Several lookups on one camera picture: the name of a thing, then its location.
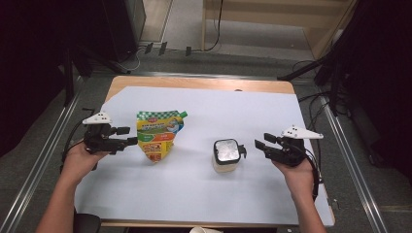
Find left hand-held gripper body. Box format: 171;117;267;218
82;112;120;154

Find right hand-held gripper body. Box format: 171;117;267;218
269;124;325;168

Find yellow spouted sauce pouch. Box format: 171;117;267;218
135;110;189;164

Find person's right hand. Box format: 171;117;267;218
271;158;318;202

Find person's left hand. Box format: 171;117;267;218
60;141;110;186

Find black metal stand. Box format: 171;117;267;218
62;45;130;108
277;48;351;117

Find black chair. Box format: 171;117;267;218
73;213;102;233

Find white paper cup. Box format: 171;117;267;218
189;226;223;233

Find dark curtain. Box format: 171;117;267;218
0;0;111;158
336;0;412;178

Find black cabinet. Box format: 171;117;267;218
103;0;147;63

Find left hand-held gripper cable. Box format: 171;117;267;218
59;120;88;173

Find hand-held gripper cable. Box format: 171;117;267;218
302;145;325;202
59;120;88;173

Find right hand-held gripper cable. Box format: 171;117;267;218
302;145;325;202

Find black floor cables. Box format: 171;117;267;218
292;59;351;169

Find metal floor rail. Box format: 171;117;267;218
77;71;312;81
319;95;390;233
0;77;91;233

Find white floor cable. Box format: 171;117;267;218
122;47;154;73

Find black hanging cable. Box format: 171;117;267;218
190;0;225;53

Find light wooden shelf frame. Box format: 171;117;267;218
201;0;358;60

